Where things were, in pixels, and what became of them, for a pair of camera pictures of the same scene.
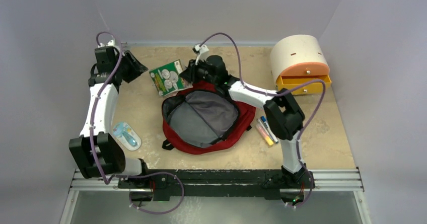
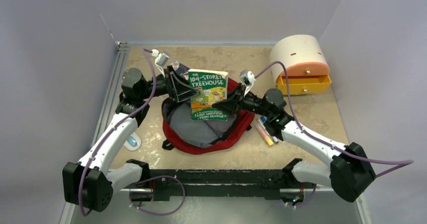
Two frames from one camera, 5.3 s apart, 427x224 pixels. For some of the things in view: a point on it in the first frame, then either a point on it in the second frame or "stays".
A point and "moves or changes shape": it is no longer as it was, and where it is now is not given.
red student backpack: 204,119 stays
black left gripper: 136,69 → 179,87
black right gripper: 190,74 → 229,104
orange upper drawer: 307,69 stays
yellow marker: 268,139 stays
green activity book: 167,80 moves or changes shape
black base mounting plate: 166,183 stays
